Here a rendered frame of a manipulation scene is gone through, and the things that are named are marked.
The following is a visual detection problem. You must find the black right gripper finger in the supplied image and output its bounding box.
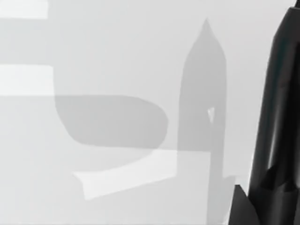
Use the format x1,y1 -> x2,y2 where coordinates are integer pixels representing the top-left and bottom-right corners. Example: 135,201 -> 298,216
226,184 -> 261,225

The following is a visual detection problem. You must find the large glossy black shape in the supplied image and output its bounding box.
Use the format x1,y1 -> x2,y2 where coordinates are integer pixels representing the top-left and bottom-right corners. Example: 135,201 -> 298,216
247,1 -> 300,225

